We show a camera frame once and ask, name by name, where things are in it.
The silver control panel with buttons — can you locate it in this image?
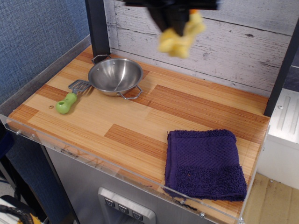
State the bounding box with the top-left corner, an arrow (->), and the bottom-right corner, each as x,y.
98,187 -> 156,224

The white ribbed appliance top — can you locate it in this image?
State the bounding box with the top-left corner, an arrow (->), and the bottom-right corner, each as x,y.
268,89 -> 299,144

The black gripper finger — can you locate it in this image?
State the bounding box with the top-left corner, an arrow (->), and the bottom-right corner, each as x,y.
168,8 -> 189,36
148,7 -> 169,32

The yellow black cable bundle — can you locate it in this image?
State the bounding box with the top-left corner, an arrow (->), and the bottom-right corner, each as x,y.
0,204 -> 36,224

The dark right vertical post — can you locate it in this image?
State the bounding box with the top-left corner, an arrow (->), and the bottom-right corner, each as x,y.
263,22 -> 299,117

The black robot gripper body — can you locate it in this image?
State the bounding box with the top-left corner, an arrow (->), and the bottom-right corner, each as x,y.
124,0 -> 219,10

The stainless steel bowl with handles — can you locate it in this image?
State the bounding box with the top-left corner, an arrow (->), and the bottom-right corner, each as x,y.
88,55 -> 143,100

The purple folded towel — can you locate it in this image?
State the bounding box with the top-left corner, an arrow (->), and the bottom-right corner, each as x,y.
164,129 -> 247,202

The dark left vertical post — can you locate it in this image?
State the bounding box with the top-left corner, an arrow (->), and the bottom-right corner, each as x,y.
85,0 -> 110,56

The yellow plush duck toy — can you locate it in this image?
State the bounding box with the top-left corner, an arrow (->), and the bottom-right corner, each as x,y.
157,9 -> 206,59

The grey metal side rail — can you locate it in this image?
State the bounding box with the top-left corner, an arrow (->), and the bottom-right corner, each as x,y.
0,35 -> 92,115

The green handled grey spatula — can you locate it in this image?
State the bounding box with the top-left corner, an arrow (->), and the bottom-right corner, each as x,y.
56,79 -> 91,114

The dark vertical post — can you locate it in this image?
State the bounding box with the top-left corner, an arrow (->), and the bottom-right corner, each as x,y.
263,22 -> 299,117
85,0 -> 110,56

